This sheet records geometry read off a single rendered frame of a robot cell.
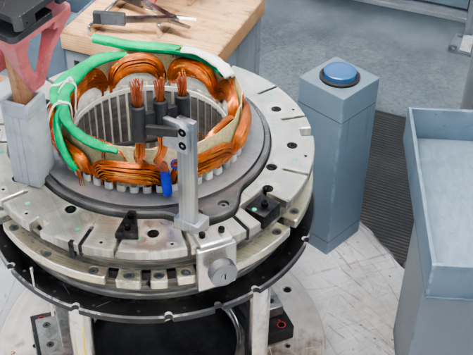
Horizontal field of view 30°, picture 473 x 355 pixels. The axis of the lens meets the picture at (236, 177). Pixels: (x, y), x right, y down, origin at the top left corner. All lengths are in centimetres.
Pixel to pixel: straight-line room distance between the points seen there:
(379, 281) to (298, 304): 13
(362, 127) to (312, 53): 204
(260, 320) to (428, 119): 29
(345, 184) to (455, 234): 29
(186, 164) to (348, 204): 50
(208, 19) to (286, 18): 223
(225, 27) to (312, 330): 39
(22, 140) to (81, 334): 21
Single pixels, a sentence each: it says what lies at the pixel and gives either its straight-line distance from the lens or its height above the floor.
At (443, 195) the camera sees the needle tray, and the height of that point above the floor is 102.
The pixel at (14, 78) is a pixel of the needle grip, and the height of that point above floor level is 121.
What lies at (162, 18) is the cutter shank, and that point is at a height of 109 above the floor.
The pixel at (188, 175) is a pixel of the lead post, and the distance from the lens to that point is 72.
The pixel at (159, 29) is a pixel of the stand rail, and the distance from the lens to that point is 109.
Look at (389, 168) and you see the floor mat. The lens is 262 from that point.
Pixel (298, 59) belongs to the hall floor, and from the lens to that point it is 311.
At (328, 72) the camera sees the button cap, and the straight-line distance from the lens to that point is 108.
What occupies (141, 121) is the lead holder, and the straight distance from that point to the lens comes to 69.
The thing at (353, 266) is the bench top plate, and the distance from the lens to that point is 120.
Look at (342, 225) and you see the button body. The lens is 120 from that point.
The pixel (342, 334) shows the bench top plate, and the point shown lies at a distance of 111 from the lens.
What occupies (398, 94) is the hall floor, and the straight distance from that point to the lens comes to 297.
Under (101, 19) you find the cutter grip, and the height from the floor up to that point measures 109.
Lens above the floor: 161
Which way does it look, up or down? 39 degrees down
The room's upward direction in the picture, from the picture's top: 1 degrees clockwise
